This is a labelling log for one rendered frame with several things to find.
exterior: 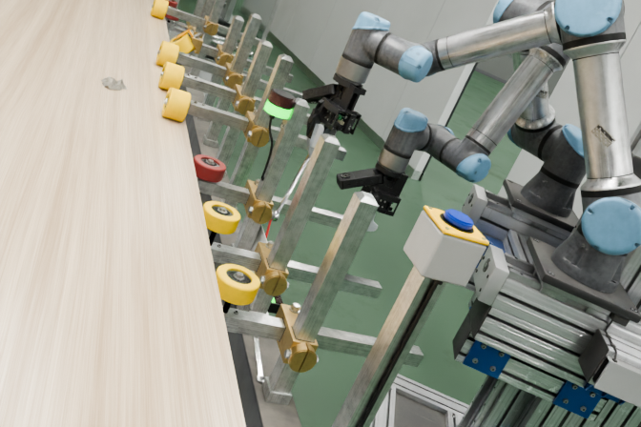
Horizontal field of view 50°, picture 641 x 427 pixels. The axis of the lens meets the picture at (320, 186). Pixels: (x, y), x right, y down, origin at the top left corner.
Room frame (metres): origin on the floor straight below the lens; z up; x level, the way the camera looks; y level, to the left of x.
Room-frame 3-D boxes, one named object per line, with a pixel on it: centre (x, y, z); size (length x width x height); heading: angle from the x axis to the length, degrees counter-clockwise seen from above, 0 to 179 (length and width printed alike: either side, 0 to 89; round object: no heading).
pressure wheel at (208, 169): (1.54, 0.26, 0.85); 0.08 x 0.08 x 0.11
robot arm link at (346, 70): (1.60, 0.04, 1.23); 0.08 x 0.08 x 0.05
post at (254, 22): (2.24, 0.41, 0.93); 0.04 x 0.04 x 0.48; 23
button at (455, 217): (0.85, -0.18, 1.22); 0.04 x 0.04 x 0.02
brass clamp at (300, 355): (1.11, -0.07, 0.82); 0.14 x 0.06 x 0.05; 23
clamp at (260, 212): (1.57, 0.13, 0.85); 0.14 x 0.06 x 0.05; 23
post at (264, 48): (2.01, 0.31, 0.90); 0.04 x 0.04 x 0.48; 23
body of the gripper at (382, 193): (1.71, -0.15, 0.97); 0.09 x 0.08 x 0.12; 113
